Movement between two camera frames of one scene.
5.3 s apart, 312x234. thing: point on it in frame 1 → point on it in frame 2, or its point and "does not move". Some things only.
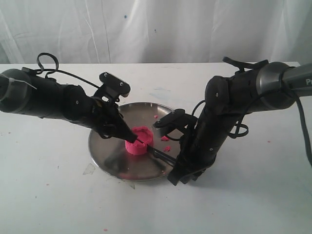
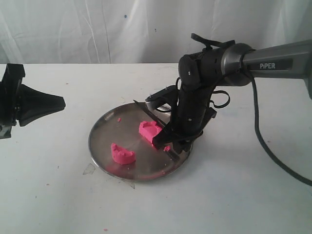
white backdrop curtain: [156, 31] does not move
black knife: [160, 154] → [150, 114]
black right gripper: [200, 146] → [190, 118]
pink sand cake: [145, 137] → [122, 156]
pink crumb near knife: [167, 148] does not move
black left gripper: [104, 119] → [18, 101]
